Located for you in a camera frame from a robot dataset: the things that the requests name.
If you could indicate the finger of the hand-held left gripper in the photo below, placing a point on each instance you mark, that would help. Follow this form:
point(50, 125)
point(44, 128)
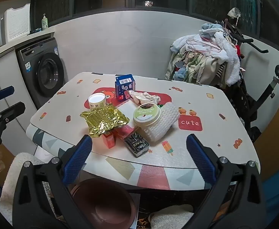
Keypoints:
point(13, 109)
point(3, 92)

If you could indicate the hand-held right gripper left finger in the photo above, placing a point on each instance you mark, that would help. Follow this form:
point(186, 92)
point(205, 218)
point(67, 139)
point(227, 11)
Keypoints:
point(77, 159)

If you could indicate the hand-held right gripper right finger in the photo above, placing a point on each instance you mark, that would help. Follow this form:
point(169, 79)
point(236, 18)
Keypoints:
point(200, 159)

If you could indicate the small orange box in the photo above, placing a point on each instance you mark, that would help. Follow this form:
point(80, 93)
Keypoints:
point(109, 140)

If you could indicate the gold foil bag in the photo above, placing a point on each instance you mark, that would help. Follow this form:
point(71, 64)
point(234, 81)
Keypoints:
point(101, 119)

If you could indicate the white bubble plastic packaging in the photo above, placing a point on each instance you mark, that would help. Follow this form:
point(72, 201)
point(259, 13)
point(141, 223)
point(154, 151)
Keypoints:
point(165, 124)

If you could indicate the brown plastic bin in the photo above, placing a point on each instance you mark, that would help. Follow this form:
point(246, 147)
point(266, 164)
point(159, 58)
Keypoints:
point(106, 205)

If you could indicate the white labelled paper cup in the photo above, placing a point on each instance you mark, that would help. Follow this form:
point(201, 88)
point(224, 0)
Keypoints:
point(96, 102)

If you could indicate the black snack packet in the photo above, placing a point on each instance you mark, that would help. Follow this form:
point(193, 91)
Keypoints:
point(136, 144)

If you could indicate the round yogurt tub lid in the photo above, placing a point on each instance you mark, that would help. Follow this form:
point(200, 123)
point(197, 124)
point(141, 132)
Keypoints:
point(146, 114)

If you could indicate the blue drink carton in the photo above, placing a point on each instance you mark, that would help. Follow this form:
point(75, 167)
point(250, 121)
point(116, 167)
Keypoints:
point(125, 88)

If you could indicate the patterned folding table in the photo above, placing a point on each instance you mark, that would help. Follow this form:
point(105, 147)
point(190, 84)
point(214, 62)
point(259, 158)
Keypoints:
point(208, 148)

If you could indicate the white counter cabinet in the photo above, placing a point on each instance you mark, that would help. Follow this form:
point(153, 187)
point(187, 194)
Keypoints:
point(3, 71)

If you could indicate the person's left leg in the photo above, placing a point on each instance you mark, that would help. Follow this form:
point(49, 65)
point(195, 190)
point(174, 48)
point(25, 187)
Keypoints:
point(13, 171)

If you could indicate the person's leg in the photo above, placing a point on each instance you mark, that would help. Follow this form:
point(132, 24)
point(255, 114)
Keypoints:
point(170, 218)
point(13, 171)

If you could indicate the grey washing machine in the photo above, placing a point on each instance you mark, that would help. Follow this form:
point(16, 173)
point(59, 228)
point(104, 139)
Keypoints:
point(49, 74)

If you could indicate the pink packet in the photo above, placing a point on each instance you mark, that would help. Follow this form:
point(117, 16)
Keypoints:
point(126, 131)

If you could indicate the person's right leg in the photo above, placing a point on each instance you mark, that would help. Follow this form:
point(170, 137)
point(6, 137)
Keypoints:
point(170, 218)

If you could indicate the white perforated laundry basket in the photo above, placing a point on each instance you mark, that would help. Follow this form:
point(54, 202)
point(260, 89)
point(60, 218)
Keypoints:
point(16, 23)

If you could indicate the pump soap bottle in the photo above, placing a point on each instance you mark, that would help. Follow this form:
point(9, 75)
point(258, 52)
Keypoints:
point(44, 23)

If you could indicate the brown wooden panel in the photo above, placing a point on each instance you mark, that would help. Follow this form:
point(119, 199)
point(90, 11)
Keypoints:
point(277, 136)

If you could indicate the crumpled beige paper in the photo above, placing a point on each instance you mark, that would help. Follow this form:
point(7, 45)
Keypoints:
point(144, 97)

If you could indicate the blue cloth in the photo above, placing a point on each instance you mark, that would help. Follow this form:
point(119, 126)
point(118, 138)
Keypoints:
point(277, 195)

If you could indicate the pile of clothes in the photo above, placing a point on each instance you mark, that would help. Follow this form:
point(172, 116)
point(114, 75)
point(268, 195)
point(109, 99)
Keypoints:
point(201, 64)

